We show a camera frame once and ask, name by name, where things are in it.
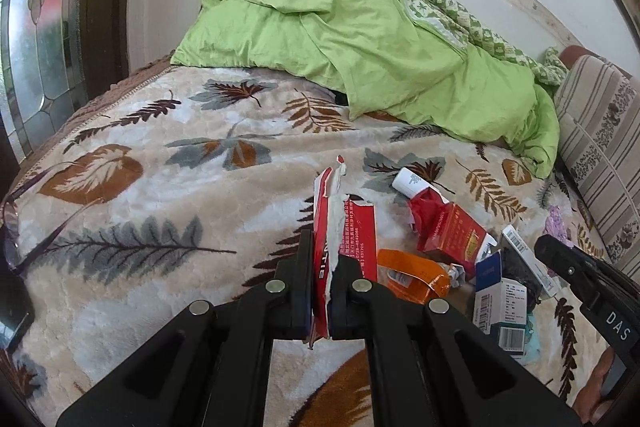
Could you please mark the torn red and white carton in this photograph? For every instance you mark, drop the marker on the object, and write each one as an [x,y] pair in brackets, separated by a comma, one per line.
[350,227]

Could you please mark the striped floral pillow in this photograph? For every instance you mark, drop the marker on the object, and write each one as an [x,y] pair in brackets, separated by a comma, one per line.
[595,142]

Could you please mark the green duvet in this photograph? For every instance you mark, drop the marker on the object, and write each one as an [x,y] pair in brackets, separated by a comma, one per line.
[350,37]

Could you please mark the crumpled silver foil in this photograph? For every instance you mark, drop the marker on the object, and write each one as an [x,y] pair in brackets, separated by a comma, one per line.
[460,277]

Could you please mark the stained glass door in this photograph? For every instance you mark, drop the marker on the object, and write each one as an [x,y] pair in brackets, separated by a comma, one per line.
[40,32]

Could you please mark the leaf printed blanket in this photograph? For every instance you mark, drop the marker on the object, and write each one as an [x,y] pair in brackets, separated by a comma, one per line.
[150,187]

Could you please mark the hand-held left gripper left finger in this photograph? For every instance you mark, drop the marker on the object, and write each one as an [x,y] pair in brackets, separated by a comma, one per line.
[299,292]

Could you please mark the green patterned quilt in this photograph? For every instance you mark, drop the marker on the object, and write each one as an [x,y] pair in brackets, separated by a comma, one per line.
[465,22]

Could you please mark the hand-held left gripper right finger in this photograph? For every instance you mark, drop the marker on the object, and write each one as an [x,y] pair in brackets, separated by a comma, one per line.
[341,302]

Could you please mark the crumpled red wrapper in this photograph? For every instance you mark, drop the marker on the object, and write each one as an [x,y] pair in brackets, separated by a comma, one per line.
[425,207]

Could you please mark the orange plastic wrapper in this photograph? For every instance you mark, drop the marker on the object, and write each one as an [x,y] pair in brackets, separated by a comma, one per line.
[420,273]

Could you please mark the person's right hand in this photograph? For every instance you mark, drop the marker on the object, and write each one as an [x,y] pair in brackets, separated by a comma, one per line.
[597,379]

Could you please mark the blue and white carton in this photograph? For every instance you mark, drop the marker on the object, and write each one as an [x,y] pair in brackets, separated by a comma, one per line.
[500,312]

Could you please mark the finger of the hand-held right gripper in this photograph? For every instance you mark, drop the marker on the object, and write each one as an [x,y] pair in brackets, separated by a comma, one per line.
[555,254]

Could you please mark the red cigarette box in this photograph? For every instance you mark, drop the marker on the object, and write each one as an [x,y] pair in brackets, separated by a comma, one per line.
[450,232]

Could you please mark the black plastic wrapper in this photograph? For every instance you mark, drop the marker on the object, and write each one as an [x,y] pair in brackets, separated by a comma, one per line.
[520,272]

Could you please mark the white barcode box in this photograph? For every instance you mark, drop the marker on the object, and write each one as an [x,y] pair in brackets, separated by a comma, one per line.
[516,239]

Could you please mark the brown wooden door frame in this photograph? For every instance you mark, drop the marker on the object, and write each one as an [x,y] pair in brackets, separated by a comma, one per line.
[107,7]

